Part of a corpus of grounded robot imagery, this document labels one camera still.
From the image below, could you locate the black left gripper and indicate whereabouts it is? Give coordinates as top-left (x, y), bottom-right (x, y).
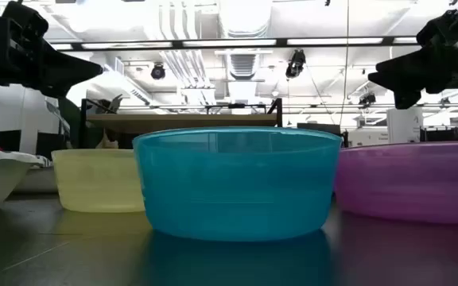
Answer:
top-left (0, 0), bottom-right (104, 99)

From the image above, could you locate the purple translucent plastic bowl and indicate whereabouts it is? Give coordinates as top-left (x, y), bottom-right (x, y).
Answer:
top-left (334, 141), bottom-right (458, 226)

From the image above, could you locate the blue translucent plastic bowl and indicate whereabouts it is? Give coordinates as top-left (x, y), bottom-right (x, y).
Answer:
top-left (132, 126), bottom-right (343, 242)

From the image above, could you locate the white room pillar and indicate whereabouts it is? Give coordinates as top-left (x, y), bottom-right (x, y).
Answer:
top-left (386, 106), bottom-right (425, 144)

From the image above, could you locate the black partition panel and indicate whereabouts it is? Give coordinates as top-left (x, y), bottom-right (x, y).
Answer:
top-left (419, 126), bottom-right (458, 143)

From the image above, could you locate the black computer monitor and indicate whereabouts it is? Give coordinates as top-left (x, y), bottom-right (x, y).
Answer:
top-left (0, 129), bottom-right (22, 153)
top-left (297, 122), bottom-right (349, 148)
top-left (36, 131), bottom-right (71, 160)

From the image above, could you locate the black table mat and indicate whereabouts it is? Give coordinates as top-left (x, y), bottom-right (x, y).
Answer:
top-left (0, 190), bottom-right (458, 286)

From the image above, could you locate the black ceiling-mounted camera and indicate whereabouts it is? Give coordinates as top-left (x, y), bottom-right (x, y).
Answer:
top-left (150, 63), bottom-right (167, 81)
top-left (358, 91), bottom-right (377, 107)
top-left (285, 48), bottom-right (307, 79)

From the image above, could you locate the overhead frame light bar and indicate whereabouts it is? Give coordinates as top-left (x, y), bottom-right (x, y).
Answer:
top-left (48, 37), bottom-right (419, 52)

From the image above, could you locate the wooden shelf with black frame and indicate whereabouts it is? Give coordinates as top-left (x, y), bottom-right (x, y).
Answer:
top-left (78, 97), bottom-right (284, 150)

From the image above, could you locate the silver ceiling air duct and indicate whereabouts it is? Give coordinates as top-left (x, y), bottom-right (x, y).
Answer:
top-left (217, 0), bottom-right (274, 80)

